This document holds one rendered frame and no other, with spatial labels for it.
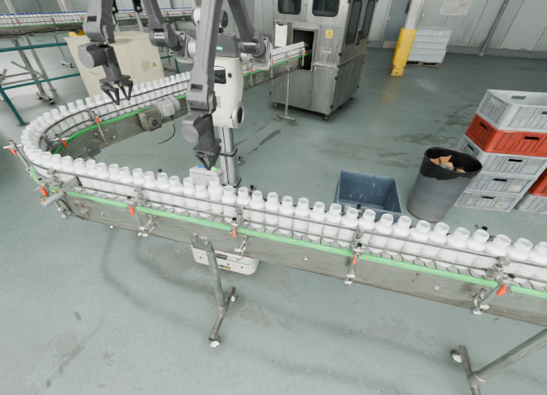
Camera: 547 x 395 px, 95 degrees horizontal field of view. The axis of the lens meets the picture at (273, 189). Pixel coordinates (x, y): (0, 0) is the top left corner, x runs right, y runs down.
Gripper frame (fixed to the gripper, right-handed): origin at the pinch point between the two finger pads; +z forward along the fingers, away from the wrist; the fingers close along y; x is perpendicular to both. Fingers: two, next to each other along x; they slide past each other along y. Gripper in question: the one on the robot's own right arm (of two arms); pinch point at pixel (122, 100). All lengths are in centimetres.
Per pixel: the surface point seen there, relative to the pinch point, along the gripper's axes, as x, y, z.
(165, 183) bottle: 22.6, 15.6, 27.0
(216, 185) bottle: 46, 16, 23
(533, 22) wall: 734, -1178, 14
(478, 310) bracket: 147, 27, 50
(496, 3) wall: 590, -1179, -36
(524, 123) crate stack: 243, -157, 42
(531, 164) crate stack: 271, -161, 80
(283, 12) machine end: -12, -375, -16
